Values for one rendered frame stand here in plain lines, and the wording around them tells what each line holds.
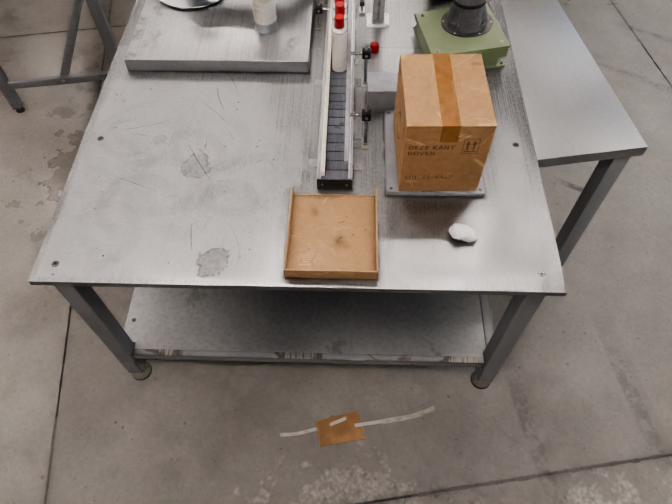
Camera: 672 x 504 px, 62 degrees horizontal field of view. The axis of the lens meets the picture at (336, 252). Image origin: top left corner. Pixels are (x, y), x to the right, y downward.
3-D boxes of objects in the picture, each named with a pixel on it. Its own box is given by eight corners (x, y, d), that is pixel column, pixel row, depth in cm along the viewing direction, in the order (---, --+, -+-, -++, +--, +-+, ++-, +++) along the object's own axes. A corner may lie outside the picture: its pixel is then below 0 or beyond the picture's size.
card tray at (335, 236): (292, 194, 173) (291, 185, 169) (376, 195, 172) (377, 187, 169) (284, 277, 156) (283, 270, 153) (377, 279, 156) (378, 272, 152)
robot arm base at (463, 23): (444, 11, 212) (446, -14, 204) (484, 9, 211) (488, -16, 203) (448, 35, 203) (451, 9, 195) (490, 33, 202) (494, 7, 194)
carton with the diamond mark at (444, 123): (393, 121, 187) (400, 53, 164) (464, 121, 187) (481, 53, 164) (398, 191, 170) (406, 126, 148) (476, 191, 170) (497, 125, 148)
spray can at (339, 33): (332, 63, 199) (331, 11, 182) (346, 64, 199) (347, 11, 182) (331, 73, 196) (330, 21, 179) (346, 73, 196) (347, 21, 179)
